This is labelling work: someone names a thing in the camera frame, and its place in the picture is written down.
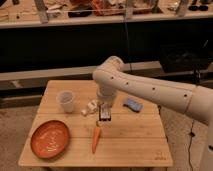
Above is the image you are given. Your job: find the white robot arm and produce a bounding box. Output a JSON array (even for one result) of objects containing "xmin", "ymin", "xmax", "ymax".
[{"xmin": 92, "ymin": 56, "xmax": 213, "ymax": 171}]

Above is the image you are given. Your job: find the translucent white ceramic cup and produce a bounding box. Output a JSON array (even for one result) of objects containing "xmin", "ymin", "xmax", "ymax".
[{"xmin": 56, "ymin": 91, "xmax": 75, "ymax": 113}]

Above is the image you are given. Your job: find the small white bottle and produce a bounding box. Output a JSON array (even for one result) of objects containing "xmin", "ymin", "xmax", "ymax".
[{"xmin": 81, "ymin": 100, "xmax": 98, "ymax": 116}]

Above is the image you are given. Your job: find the orange carrot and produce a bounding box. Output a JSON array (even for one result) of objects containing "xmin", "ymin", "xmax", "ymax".
[{"xmin": 92, "ymin": 121, "xmax": 101, "ymax": 154}]

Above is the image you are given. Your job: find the wooden table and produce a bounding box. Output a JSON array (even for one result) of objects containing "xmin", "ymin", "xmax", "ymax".
[{"xmin": 19, "ymin": 80, "xmax": 173, "ymax": 168}]

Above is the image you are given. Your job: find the orange plate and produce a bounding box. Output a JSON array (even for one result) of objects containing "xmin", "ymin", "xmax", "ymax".
[{"xmin": 30, "ymin": 120, "xmax": 70, "ymax": 159}]

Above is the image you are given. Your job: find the black box under shelf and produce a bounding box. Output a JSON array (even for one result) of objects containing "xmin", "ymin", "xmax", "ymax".
[{"xmin": 159, "ymin": 43, "xmax": 213, "ymax": 73}]

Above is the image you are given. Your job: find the wooden shelf with clutter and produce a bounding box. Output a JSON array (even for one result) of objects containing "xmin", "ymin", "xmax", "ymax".
[{"xmin": 0, "ymin": 0, "xmax": 213, "ymax": 29}]

